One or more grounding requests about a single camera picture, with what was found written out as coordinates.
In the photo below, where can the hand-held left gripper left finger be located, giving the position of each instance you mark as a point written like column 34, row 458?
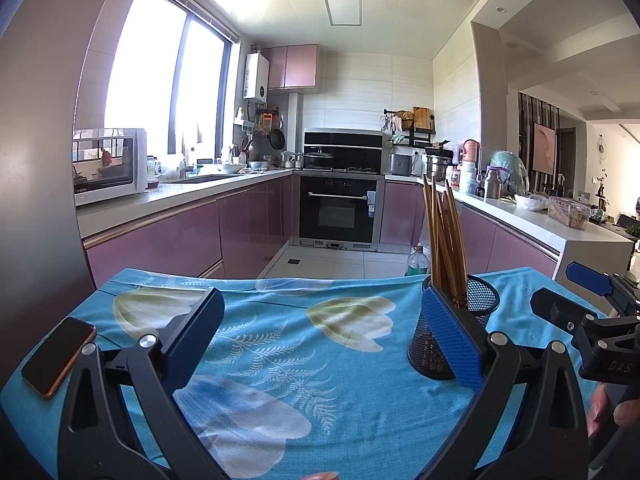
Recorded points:
column 192, row 350

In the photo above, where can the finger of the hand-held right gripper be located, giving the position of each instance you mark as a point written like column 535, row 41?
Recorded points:
column 590, row 277
column 555, row 310

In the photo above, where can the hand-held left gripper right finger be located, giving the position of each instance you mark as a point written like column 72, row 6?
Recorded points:
column 450, row 335

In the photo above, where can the black mesh utensil holder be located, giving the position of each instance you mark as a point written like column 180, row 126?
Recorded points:
column 480, row 295

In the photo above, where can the bundle of wooden chopsticks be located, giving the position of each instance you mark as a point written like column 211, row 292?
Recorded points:
column 440, row 240

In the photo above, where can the person's right hand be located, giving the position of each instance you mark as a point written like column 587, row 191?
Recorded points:
column 597, row 410

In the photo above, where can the clear plastic food container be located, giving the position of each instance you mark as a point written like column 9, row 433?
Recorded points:
column 567, row 215

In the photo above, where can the cooking oil bottle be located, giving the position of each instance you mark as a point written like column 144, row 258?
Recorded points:
column 416, row 265

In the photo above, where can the blue floral tablecloth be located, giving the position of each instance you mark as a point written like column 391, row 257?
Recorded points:
column 300, row 310

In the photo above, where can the purple kitchen base cabinets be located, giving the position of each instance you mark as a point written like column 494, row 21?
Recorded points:
column 150, row 240

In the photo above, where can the stainless steel bottle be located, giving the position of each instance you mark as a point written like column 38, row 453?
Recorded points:
column 492, row 187

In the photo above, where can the pale green bag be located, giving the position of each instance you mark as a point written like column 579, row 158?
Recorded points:
column 507, row 170

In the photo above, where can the black smartphone orange case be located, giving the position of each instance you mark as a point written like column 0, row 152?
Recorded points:
column 55, row 360

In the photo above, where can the black built-in oven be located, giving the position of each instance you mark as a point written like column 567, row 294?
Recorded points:
column 340, row 210

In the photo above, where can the stainless steamer pot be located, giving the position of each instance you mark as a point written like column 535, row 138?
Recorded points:
column 436, row 167

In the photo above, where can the pink thermos jug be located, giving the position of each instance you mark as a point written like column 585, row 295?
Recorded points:
column 470, row 151

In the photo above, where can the silver countertop appliance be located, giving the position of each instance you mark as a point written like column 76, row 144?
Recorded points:
column 400, row 165

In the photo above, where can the metal bowl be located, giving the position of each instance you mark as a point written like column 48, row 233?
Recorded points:
column 260, row 165

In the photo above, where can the white microwave oven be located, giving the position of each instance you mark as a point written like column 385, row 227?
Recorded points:
column 105, row 165

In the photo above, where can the lidded black wok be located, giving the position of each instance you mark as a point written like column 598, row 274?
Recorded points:
column 319, row 161

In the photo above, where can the wooden cutting board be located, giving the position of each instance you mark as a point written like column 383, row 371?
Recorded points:
column 422, row 117

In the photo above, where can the black range hood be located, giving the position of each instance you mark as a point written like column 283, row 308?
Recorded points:
column 345, row 139

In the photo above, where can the black frying pan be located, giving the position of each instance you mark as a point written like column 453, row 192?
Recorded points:
column 277, row 140

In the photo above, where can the grey refrigerator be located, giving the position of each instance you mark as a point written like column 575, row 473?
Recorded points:
column 35, row 185

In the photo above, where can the white water heater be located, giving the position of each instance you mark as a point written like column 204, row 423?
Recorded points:
column 256, row 77

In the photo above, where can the kitchen window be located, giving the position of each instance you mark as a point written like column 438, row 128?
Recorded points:
column 145, row 70

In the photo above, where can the ceiling light panel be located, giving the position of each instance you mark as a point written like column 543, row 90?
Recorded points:
column 341, row 7

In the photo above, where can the framed wall painting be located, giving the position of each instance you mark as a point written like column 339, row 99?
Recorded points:
column 544, row 147

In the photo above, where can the black wall rack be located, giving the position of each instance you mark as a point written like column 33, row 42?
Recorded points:
column 400, row 136

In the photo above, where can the purple wall cabinet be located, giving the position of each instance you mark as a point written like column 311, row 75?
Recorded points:
column 295, row 67

